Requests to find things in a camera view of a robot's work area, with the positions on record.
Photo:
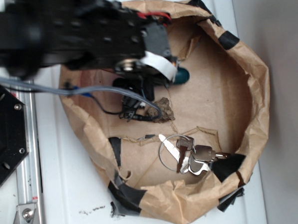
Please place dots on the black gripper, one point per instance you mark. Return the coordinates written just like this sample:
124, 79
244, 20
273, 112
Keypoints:
144, 46

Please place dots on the dark green plastic pickle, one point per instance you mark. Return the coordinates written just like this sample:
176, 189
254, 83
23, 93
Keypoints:
182, 76

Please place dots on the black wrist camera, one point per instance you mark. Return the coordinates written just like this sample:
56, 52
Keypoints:
144, 88

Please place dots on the brown paper bag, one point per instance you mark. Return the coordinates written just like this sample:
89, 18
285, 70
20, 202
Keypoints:
224, 105

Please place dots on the brown rock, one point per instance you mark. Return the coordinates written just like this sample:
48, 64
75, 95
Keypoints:
167, 113

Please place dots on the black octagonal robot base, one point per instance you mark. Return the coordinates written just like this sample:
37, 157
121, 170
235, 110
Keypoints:
13, 146

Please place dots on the aluminium rail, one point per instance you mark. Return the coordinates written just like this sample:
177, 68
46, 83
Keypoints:
30, 208

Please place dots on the bunch of metal keys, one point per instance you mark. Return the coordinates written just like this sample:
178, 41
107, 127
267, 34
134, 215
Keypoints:
190, 157

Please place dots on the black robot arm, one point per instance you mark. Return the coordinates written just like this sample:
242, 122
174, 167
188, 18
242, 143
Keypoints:
84, 35

